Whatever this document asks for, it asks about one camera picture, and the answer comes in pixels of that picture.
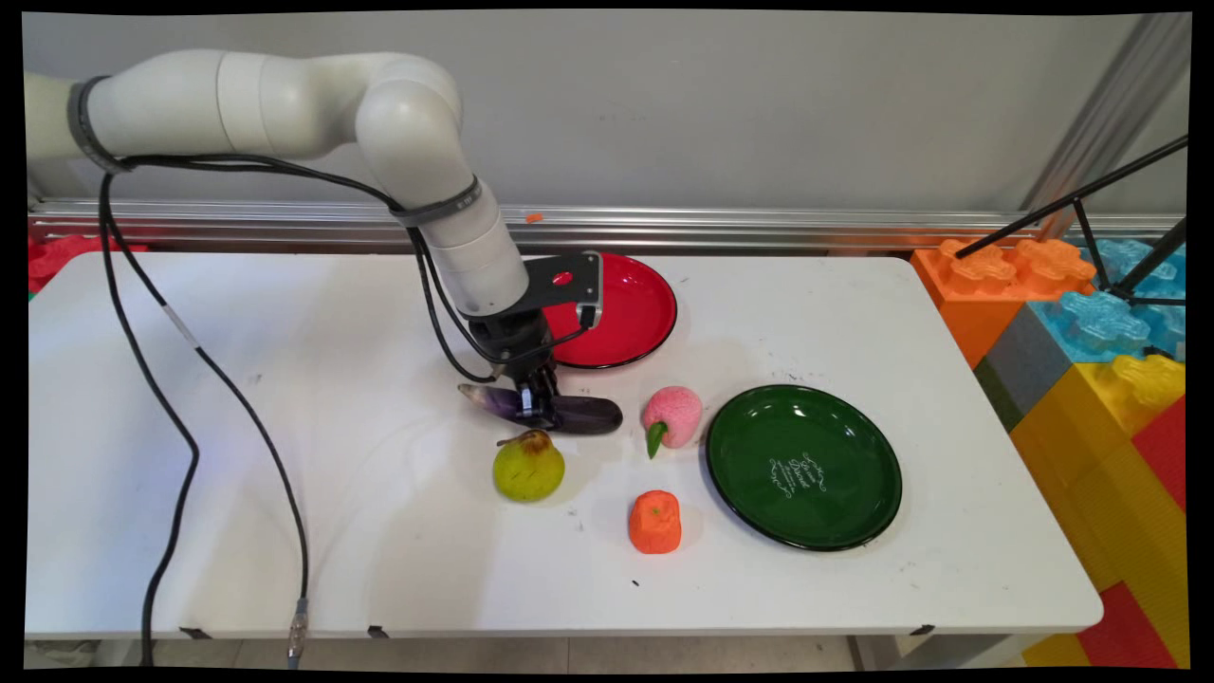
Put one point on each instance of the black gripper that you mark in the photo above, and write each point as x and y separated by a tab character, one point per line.
512	340

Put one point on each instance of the purple toy eggplant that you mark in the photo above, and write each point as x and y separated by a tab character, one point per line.
588	415

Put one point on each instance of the orange toy fruit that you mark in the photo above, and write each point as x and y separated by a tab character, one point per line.
654	524

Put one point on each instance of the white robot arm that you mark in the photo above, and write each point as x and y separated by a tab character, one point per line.
285	100

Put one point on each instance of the green toy pear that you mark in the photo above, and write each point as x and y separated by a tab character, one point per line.
528	470

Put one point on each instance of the red plate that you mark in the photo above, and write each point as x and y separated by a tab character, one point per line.
635	313

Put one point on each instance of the pink toy peach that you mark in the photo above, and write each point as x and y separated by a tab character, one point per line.
675	413

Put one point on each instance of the green plate with white print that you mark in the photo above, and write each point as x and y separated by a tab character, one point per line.
806	465

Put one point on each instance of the orange giant building block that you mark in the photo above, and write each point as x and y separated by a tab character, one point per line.
986	294

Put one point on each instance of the grey giant building block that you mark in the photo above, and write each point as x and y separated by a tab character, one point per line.
1029	365

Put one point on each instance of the red giant building block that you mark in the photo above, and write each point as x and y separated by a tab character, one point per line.
57	256
1129	631
1167	446

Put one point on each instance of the blue giant building block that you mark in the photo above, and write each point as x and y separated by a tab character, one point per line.
1100	323

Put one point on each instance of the black tripod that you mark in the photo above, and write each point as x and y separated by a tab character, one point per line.
1072	201

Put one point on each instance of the yellow giant building block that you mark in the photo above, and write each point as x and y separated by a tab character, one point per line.
1100	493

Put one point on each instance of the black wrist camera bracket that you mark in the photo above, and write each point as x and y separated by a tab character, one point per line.
569	283

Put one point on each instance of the horizontal aluminium rail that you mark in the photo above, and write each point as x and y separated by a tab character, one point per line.
759	228

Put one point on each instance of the slanted aluminium post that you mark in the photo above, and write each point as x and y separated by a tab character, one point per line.
1110	123

